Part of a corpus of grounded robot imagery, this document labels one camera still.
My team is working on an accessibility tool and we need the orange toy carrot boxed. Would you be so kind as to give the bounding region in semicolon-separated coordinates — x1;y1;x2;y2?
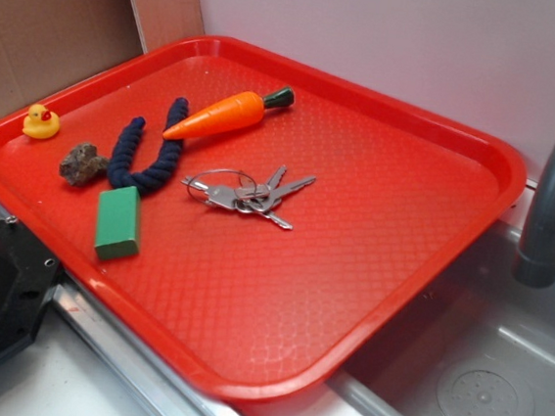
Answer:
162;87;296;141

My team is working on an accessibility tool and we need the red plastic tray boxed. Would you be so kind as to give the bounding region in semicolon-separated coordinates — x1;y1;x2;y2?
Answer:
0;36;527;400

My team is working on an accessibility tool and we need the silver key bunch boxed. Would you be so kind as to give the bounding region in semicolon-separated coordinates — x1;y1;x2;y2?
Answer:
181;165;317;231

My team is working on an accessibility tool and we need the green wooden block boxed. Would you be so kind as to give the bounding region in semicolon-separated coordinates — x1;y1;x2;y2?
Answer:
94;186;141;260

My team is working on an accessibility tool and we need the brown rock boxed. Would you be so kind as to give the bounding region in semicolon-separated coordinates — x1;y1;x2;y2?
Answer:
59;142;109;187

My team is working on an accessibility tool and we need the yellow rubber duck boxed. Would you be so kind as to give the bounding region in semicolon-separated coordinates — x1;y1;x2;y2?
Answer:
23;103;61;140

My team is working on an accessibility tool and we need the grey toy sink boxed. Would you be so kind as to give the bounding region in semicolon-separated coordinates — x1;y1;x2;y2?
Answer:
329;222;555;416

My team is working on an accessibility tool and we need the brown cardboard panel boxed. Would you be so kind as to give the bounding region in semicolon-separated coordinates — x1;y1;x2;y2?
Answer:
0;0;204;117

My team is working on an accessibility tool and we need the dark blue rope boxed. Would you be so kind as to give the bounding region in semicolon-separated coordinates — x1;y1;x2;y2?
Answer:
105;90;192;197

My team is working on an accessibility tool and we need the aluminium rail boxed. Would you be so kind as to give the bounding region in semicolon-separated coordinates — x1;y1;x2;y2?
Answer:
0;175;299;416

